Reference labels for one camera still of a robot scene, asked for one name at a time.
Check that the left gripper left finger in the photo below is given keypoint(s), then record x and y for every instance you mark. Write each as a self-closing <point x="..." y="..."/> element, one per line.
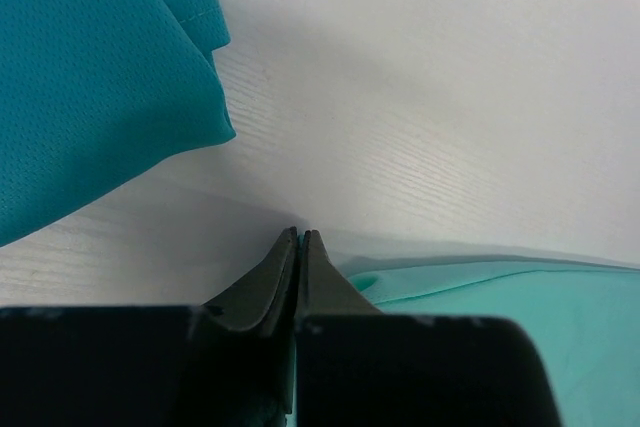
<point x="226" y="362"/>

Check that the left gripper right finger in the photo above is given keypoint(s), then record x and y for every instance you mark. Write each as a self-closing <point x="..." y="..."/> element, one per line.
<point x="358" y="366"/>

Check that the mint green t-shirt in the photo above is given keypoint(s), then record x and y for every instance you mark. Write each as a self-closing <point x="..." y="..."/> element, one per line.
<point x="582" y="319"/>

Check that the folded teal t-shirt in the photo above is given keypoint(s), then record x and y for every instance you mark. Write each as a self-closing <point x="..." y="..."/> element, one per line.
<point x="96" y="92"/>

